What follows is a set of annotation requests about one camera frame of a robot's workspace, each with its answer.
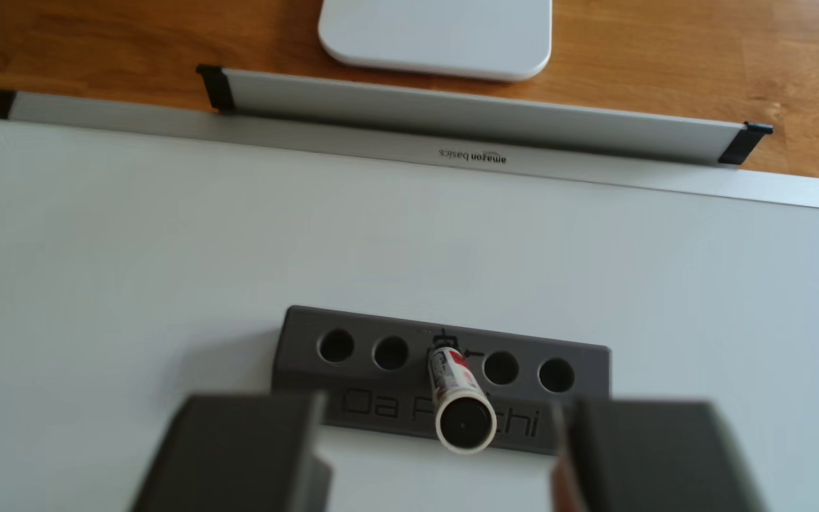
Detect grey marker holder block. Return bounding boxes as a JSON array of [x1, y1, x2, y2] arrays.
[[271, 304, 613, 456]]

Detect white rounded flat plate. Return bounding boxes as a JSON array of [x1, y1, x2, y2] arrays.
[[317, 0, 553, 82]]

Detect aluminium whiteboard tray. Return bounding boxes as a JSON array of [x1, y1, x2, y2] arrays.
[[196, 65, 774, 168]]

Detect white whiteboard with aluminium frame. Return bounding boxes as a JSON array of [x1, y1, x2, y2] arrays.
[[0, 89, 819, 512]]

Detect white whiteboard marker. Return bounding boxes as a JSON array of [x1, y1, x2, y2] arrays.
[[427, 345, 499, 456]]

